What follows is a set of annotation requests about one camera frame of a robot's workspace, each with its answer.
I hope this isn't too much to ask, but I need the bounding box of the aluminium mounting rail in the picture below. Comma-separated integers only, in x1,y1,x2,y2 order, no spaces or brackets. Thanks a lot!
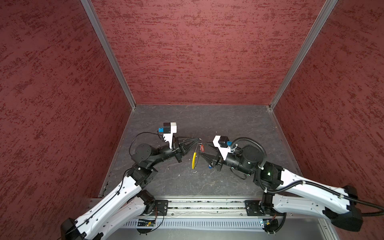
88,196,319,219

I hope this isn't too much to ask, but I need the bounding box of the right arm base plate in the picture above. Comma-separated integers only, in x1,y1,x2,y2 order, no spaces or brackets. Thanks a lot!
245,200,264,217

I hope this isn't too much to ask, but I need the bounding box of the right aluminium corner post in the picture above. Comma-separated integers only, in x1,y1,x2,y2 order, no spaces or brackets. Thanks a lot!
269,0,338,112

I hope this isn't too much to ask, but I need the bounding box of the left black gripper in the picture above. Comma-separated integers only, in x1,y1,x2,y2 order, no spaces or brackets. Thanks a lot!
149,135,199,166

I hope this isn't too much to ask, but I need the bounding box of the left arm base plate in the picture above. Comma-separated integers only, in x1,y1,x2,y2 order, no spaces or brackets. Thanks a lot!
150,200,169,216

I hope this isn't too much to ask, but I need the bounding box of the white slotted cable duct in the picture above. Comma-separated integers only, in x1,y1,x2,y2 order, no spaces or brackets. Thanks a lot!
122,218,263,232

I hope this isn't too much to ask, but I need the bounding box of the circuit board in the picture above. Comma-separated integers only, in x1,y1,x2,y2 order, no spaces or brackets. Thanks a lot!
263,219,279,234
137,219,156,228

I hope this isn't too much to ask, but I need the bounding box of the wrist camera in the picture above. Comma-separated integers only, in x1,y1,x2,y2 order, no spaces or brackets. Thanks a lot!
213,136,233,161
158,122,177,150

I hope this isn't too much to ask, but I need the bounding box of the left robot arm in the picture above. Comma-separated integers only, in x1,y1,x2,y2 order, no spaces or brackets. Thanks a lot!
60,137,201,240

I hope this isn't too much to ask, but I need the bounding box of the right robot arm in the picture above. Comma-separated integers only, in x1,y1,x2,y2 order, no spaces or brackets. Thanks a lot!
201,145,363,232

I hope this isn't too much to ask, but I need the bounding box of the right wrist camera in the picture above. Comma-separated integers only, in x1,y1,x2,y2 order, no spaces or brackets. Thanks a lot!
213,136,233,161

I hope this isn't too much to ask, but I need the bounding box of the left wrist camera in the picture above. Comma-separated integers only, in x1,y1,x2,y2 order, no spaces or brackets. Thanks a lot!
158,122,177,150

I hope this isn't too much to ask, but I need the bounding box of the aluminium corner post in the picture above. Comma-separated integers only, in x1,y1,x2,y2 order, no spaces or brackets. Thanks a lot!
269,0,338,112
81,0,137,110

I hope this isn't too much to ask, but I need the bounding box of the large perforated keyring yellow segment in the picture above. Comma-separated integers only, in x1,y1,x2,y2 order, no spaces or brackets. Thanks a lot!
192,143,203,170

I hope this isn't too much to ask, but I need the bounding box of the left aluminium corner post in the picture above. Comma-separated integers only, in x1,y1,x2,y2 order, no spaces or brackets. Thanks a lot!
81,0,137,110

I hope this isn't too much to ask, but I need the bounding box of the black corrugated cable conduit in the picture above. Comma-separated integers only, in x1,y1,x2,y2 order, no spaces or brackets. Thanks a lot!
230,136,384,217

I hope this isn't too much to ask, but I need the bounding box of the right circuit board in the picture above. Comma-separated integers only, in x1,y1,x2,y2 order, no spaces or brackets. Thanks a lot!
263,219,279,234

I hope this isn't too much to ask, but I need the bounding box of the left circuit board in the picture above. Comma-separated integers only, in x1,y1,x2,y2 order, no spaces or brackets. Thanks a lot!
137,219,156,228

